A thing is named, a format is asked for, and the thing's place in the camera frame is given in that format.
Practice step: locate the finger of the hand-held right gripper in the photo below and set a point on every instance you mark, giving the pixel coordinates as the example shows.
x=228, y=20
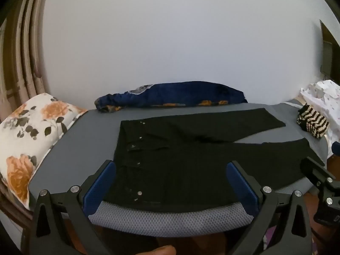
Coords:
x=328, y=195
x=316, y=170

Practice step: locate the grey mattress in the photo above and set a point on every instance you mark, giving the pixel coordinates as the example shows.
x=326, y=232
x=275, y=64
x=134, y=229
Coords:
x=87, y=138

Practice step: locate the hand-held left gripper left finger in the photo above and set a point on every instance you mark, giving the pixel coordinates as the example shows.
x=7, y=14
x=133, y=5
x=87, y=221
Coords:
x=99, y=184

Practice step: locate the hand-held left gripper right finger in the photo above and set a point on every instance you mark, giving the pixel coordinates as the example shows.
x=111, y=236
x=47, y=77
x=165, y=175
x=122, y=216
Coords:
x=243, y=188

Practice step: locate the blue floral blanket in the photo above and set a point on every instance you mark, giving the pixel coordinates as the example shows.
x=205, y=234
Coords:
x=183, y=94

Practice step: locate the wooden bed frame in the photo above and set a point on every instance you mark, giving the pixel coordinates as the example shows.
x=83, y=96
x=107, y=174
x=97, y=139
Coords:
x=12, y=208

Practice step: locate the person's left hand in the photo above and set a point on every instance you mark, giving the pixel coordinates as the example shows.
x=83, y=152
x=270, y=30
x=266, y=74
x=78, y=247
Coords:
x=163, y=250

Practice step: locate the white printed cloth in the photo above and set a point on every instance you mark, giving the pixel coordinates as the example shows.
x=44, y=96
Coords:
x=322, y=95

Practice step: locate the purple floral clothing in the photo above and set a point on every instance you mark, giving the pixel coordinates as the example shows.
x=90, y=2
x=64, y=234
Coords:
x=269, y=237

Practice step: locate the dark wooden frame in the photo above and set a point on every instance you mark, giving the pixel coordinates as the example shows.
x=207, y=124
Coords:
x=329, y=50

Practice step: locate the black pants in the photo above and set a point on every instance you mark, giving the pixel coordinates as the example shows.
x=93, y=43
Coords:
x=191, y=162

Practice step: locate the white floral pillow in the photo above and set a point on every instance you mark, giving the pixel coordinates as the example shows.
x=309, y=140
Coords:
x=29, y=138

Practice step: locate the beige curtain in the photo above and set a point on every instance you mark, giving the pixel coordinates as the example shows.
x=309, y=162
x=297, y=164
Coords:
x=22, y=47

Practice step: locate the striped knit cloth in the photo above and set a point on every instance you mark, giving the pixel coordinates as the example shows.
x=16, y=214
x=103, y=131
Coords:
x=312, y=120

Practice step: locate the blue cloth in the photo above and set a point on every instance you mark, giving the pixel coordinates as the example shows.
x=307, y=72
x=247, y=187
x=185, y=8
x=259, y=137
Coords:
x=336, y=148

